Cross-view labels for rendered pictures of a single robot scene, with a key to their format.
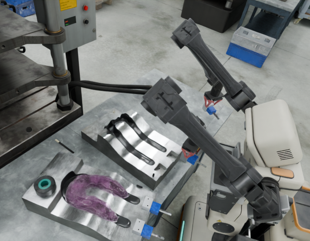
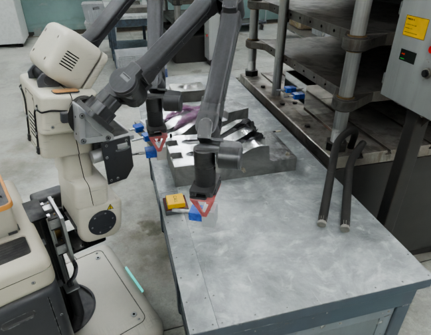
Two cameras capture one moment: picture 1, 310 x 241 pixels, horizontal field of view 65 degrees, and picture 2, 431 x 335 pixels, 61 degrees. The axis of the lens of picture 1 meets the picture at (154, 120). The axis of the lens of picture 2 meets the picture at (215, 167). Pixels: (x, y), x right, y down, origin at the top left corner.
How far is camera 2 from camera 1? 202 cm
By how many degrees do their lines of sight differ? 95
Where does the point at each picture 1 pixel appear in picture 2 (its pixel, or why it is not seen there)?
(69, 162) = (230, 108)
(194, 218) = (131, 297)
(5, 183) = (250, 109)
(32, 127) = (309, 128)
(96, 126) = (270, 139)
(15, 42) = (341, 32)
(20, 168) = (259, 114)
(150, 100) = not seen: outside the picture
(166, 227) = (165, 322)
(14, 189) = not seen: hidden behind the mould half
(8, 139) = (300, 117)
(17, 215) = not seen: hidden behind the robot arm
